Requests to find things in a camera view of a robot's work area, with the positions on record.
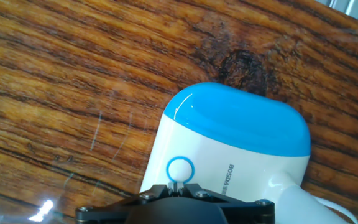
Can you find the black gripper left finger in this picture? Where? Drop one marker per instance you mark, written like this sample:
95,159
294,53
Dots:
141,200

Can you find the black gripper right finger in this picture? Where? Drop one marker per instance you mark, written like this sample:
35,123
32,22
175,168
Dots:
216,201

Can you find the blue and white desk lamp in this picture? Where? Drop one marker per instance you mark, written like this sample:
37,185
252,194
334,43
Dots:
228,124

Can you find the wood grain table mat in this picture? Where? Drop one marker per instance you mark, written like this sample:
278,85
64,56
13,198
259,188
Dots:
73,77

